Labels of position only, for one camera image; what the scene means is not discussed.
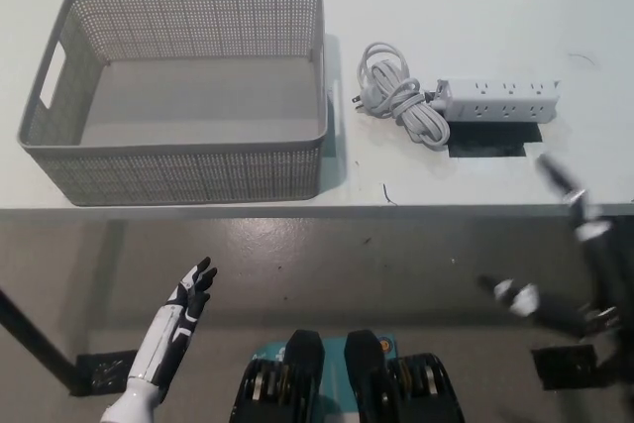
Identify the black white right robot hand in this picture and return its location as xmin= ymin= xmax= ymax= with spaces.
xmin=477 ymin=153 xmax=624 ymax=343

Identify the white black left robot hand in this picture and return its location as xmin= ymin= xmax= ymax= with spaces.
xmin=128 ymin=257 xmax=219 ymax=390

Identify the white power strip with cord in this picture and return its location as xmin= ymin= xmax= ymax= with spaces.
xmin=352 ymin=41 xmax=562 ymax=151

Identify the black table leg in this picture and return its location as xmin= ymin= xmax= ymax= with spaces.
xmin=0 ymin=286 xmax=88 ymax=397
xmin=598 ymin=331 xmax=634 ymax=384

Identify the black teal robot body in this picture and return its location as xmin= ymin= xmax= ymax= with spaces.
xmin=227 ymin=328 xmax=465 ymax=423

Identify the grey perforated plastic basket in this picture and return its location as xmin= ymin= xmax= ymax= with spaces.
xmin=17 ymin=0 xmax=331 ymax=207

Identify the large black tape patch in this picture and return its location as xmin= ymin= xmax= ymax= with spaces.
xmin=445 ymin=120 xmax=544 ymax=159

